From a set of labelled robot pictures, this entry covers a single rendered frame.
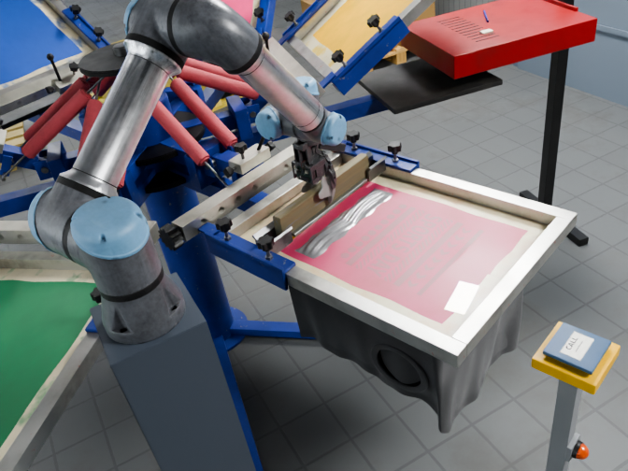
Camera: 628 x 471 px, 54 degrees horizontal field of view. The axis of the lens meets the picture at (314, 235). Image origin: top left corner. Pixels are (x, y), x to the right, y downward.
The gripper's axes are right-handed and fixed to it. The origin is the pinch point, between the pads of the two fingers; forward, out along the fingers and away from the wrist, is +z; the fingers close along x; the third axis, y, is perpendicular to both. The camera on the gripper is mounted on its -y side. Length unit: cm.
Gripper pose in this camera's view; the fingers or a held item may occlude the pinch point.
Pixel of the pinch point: (324, 195)
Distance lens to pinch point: 173.6
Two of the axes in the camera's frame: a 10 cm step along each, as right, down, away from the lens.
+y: -6.5, 5.1, -5.5
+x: 7.4, 3.0, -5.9
